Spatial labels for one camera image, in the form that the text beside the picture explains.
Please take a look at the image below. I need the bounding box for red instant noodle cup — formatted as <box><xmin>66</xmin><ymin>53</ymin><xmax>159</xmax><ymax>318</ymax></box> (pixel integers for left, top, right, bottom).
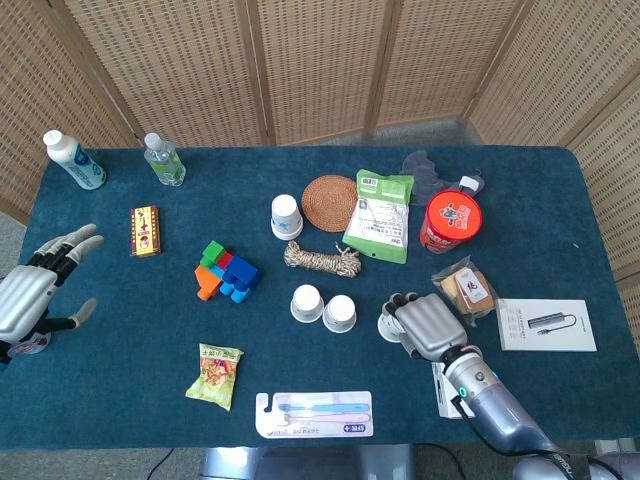
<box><xmin>418</xmin><ymin>189</ymin><xmax>485</xmax><ymax>255</ymax></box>

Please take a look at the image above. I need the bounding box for grey cloth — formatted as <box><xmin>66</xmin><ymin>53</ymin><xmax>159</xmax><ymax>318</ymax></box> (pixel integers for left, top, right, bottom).
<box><xmin>399</xmin><ymin>149</ymin><xmax>485</xmax><ymax>207</ymax></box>

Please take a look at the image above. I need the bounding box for white floral paper cup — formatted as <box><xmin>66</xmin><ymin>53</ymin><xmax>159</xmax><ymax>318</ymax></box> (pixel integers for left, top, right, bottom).
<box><xmin>377</xmin><ymin>310</ymin><xmax>405</xmax><ymax>344</ymax></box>
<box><xmin>322</xmin><ymin>294</ymin><xmax>358</xmax><ymax>334</ymax></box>
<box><xmin>290</xmin><ymin>284</ymin><xmax>325</xmax><ymax>323</ymax></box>
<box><xmin>270</xmin><ymin>193</ymin><xmax>305</xmax><ymax>241</ymax></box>

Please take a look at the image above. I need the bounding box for black floor cable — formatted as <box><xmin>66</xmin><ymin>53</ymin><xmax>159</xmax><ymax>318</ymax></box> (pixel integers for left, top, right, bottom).
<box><xmin>418</xmin><ymin>442</ymin><xmax>467</xmax><ymax>480</ymax></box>
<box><xmin>148</xmin><ymin>446</ymin><xmax>177</xmax><ymax>480</ymax></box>

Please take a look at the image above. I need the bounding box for woven wooden folding screen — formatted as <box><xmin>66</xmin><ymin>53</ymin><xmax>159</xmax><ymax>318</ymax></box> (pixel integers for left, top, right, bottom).
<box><xmin>0</xmin><ymin>0</ymin><xmax>640</xmax><ymax>351</ymax></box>

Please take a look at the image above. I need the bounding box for green snack packet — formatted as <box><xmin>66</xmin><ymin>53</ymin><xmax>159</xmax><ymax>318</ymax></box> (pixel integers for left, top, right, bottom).
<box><xmin>184</xmin><ymin>342</ymin><xmax>245</xmax><ymax>413</ymax></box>

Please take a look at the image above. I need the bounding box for dark blue toy block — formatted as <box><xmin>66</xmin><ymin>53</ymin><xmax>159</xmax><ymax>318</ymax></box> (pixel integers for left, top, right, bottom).
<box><xmin>221</xmin><ymin>255</ymin><xmax>264</xmax><ymax>294</ymax></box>

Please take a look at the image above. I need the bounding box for orange toy block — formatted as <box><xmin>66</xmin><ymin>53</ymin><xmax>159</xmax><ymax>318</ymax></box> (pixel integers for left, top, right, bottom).
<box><xmin>193</xmin><ymin>264</ymin><xmax>224</xmax><ymax>302</ymax></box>

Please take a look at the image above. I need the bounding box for beige rope bundle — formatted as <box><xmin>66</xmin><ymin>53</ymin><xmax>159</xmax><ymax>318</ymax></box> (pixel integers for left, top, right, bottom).
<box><xmin>283</xmin><ymin>240</ymin><xmax>362</xmax><ymax>279</ymax></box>

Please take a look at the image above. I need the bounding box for flat white hub box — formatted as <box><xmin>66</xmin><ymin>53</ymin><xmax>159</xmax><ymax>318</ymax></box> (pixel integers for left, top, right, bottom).
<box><xmin>495</xmin><ymin>298</ymin><xmax>598</xmax><ymax>353</ymax></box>

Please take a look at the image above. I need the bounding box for toothbrush blister pack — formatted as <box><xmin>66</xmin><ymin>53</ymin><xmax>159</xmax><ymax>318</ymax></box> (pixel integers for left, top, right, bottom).
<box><xmin>254</xmin><ymin>390</ymin><xmax>375</xmax><ymax>440</ymax></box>

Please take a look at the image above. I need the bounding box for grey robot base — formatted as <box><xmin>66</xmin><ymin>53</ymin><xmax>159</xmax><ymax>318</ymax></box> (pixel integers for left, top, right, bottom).
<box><xmin>199</xmin><ymin>443</ymin><xmax>416</xmax><ymax>480</ymax></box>

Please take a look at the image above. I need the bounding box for small printed drink bottle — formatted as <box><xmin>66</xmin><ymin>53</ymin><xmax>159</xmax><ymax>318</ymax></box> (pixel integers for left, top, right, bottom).
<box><xmin>8</xmin><ymin>329</ymin><xmax>52</xmax><ymax>356</ymax></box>

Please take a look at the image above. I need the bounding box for pink toothbrush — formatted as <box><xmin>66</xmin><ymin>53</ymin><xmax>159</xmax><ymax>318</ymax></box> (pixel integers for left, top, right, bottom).
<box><xmin>283</xmin><ymin>412</ymin><xmax>372</xmax><ymax>424</ymax></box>

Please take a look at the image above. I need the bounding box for cake slices clear bag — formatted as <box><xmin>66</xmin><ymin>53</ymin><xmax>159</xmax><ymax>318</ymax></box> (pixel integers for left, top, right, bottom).
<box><xmin>431</xmin><ymin>255</ymin><xmax>501</xmax><ymax>329</ymax></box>

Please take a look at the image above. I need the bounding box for blue toothbrush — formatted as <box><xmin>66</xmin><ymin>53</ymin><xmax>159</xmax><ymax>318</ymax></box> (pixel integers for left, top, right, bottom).
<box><xmin>273</xmin><ymin>402</ymin><xmax>371</xmax><ymax>415</ymax></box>

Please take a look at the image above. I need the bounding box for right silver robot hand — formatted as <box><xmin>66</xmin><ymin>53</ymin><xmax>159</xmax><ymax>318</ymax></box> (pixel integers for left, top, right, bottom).
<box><xmin>382</xmin><ymin>292</ymin><xmax>469</xmax><ymax>362</ymax></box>

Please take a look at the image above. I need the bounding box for green white pouch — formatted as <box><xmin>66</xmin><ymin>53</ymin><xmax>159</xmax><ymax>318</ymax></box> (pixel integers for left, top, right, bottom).
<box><xmin>341</xmin><ymin>168</ymin><xmax>416</xmax><ymax>265</ymax></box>

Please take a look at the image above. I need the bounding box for light blue toy block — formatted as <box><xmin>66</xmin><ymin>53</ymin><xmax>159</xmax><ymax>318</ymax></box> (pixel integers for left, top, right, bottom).
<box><xmin>209</xmin><ymin>264</ymin><xmax>254</xmax><ymax>305</ymax></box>

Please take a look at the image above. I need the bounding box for small yellow red box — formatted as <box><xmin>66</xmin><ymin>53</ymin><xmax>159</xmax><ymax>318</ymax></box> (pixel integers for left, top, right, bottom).
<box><xmin>129</xmin><ymin>205</ymin><xmax>164</xmax><ymax>258</ymax></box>

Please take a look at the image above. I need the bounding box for clear bottle green label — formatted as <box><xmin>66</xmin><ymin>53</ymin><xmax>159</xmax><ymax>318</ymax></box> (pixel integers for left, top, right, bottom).
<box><xmin>143</xmin><ymin>132</ymin><xmax>187</xmax><ymax>188</ymax></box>

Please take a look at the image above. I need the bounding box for green toy block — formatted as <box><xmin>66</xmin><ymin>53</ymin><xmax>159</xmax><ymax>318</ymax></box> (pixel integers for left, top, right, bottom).
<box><xmin>199</xmin><ymin>240</ymin><xmax>227</xmax><ymax>266</ymax></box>

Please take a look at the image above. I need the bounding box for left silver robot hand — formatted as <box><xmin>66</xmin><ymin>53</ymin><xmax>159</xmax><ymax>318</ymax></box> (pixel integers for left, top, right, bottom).
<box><xmin>0</xmin><ymin>223</ymin><xmax>105</xmax><ymax>361</ymax></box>

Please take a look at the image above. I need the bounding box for white bottle blue label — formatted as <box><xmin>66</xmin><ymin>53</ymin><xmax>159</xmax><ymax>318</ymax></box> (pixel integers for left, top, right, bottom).
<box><xmin>42</xmin><ymin>129</ymin><xmax>108</xmax><ymax>192</ymax></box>

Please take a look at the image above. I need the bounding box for white box red logo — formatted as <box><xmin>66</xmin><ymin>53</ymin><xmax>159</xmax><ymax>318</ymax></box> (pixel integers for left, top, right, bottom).
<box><xmin>429</xmin><ymin>360</ymin><xmax>476</xmax><ymax>420</ymax></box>

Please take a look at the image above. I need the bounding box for round woven rattan coaster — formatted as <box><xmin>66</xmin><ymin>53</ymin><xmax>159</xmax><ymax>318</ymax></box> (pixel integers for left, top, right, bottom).
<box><xmin>301</xmin><ymin>173</ymin><xmax>359</xmax><ymax>233</ymax></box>

